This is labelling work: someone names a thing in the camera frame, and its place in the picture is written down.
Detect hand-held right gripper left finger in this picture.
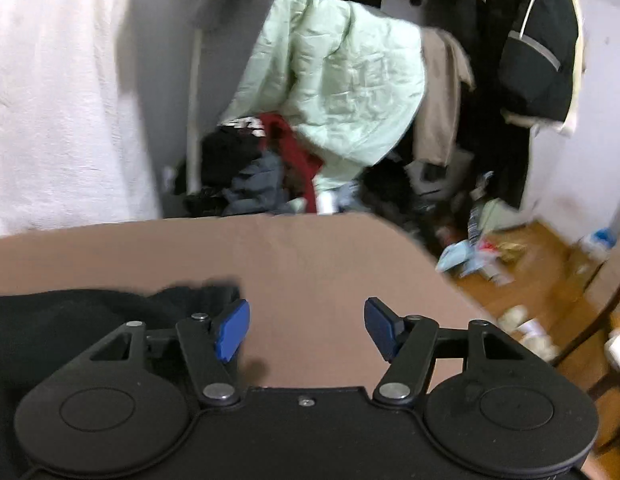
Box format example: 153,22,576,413
87,299,251,408

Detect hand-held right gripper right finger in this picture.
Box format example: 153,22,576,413
364,297,528,408

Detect black pants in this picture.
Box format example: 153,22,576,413
0,284,243,480

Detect pile of dark clothes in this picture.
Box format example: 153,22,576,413
361,159,443,243

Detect light blue packet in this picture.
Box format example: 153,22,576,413
436,240,484,279

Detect striped cloth item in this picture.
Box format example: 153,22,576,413
466,199,492,247

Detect white crumpled item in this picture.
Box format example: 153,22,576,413
498,304,558,362

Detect dark grey-blue garment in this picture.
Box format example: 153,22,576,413
224,152,311,217

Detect black crumpled garment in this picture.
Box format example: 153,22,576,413
199,127,265,196

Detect red garment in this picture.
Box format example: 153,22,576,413
259,112,325,216

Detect black white printed garment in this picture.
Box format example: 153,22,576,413
219,115,267,139

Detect dark wooden furniture leg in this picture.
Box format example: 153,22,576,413
554,255,620,377

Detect long black hanging coat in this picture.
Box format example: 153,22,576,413
460,0,536,212

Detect white rack pole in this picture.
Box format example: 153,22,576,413
186,25,205,192

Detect beige hanging garment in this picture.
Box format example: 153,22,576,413
412,26,476,167

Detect white blue bottle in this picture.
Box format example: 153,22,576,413
578,229,618,262

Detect light green quilted jacket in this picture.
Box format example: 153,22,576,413
221,0,427,197

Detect white hanging cloth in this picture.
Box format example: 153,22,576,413
0,0,161,239

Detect black jacket with white trim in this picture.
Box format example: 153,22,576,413
497,0,581,124

